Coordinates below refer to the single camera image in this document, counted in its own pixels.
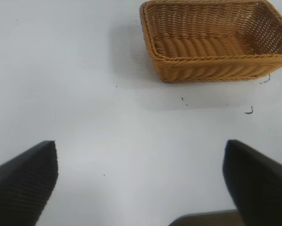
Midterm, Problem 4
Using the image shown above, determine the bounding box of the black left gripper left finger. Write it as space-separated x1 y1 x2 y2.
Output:
0 140 59 226

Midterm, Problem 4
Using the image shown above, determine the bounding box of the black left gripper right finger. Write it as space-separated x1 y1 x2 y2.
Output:
222 139 282 226

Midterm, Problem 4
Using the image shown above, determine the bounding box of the tan wicker basket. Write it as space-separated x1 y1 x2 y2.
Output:
139 0 282 83

